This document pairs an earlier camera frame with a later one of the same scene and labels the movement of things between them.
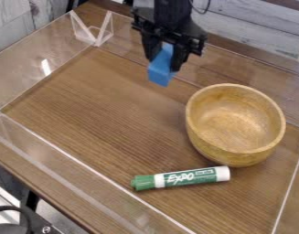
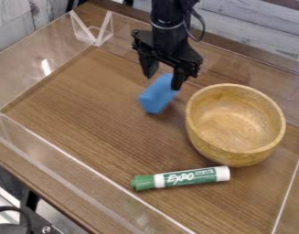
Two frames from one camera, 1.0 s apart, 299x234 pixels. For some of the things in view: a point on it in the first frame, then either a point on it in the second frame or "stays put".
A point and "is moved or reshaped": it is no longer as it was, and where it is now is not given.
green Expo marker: x=179 y=178 stays put
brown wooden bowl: x=235 y=122 stays put
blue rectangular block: x=160 y=64 is moved or reshaped
